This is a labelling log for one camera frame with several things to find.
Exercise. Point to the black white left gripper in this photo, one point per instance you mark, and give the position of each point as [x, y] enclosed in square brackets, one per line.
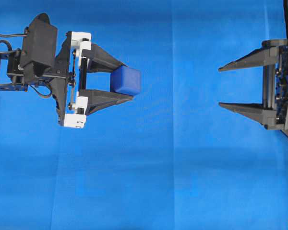
[90, 100]

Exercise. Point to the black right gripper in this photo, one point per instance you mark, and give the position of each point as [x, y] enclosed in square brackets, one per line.
[273, 113]

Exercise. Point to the blue block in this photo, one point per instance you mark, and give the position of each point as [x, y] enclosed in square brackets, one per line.
[126, 80]

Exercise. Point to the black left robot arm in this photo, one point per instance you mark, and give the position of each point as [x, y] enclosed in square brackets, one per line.
[12, 75]

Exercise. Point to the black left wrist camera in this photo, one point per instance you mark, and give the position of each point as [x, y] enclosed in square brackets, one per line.
[38, 49]

